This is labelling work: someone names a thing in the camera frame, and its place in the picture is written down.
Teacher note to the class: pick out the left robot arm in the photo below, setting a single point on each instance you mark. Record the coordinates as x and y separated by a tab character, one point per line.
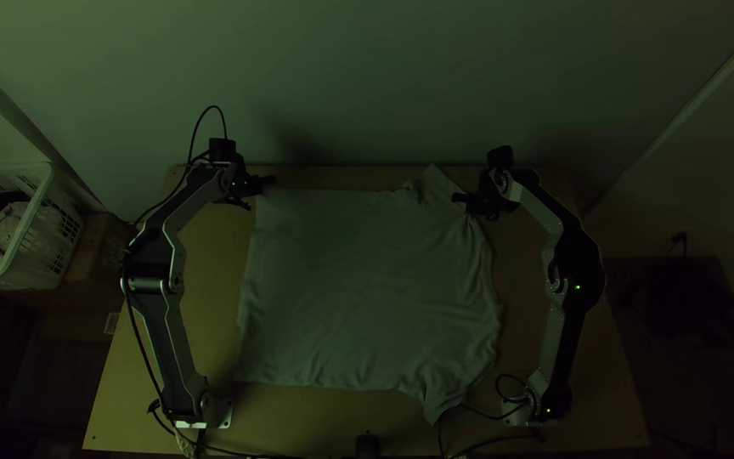
162	255

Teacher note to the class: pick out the white laundry basket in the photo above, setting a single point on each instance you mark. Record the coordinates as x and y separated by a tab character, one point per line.
45	232

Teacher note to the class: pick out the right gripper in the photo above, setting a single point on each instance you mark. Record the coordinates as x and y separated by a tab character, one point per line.
478	201

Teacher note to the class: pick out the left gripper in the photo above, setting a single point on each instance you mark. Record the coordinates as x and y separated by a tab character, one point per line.
249	187

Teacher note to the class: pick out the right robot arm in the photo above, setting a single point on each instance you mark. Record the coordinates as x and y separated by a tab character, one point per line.
564	255

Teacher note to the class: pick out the white t-shirt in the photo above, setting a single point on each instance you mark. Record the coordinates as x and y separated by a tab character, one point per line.
367	287

